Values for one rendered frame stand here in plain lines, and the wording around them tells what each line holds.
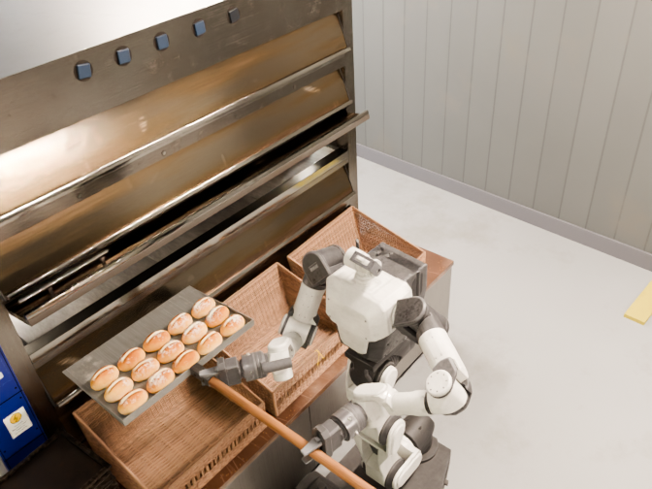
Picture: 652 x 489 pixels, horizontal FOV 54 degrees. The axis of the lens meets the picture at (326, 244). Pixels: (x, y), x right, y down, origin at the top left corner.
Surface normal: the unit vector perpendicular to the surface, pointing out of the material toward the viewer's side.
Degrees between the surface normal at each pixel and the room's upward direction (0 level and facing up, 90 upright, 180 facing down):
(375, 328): 85
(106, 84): 90
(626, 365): 0
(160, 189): 70
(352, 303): 46
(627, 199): 90
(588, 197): 90
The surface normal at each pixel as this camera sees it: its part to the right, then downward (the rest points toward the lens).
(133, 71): 0.77, 0.34
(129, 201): 0.70, 0.05
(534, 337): -0.06, -0.80
